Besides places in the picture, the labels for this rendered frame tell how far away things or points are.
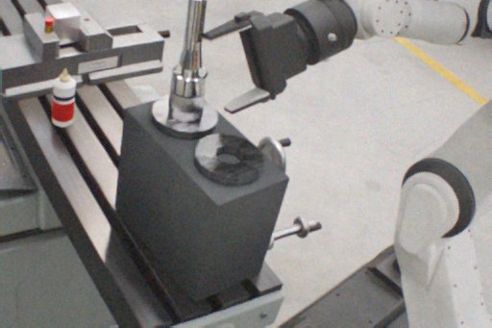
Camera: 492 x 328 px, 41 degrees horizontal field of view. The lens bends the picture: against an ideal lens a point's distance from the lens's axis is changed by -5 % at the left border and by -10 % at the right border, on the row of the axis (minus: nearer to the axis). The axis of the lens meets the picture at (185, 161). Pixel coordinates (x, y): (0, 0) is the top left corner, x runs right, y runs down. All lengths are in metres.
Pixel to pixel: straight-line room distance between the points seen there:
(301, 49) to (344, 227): 1.72
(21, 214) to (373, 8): 0.73
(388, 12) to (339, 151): 2.02
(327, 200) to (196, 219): 1.83
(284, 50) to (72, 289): 0.78
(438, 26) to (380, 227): 1.64
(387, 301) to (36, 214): 0.78
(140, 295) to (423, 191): 0.49
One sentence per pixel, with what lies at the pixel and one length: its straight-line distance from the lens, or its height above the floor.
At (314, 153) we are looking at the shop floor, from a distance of 2.92.
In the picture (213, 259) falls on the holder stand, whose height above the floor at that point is 1.02.
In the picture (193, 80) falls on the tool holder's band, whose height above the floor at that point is 1.20.
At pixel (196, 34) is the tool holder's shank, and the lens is 0.88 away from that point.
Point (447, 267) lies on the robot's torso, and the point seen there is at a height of 0.88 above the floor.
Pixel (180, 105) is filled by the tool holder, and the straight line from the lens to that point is 0.92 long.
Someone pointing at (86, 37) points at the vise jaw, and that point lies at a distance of 1.31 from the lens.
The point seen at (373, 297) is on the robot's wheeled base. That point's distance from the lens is 1.55.
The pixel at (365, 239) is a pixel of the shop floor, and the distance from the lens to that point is 2.59.
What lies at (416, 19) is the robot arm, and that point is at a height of 1.27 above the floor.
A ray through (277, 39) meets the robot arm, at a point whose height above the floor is 1.26.
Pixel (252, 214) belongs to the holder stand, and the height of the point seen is 1.08.
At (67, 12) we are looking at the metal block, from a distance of 1.33.
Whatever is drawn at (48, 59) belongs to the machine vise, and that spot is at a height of 1.00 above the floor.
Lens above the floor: 1.67
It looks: 38 degrees down
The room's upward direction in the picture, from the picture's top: 10 degrees clockwise
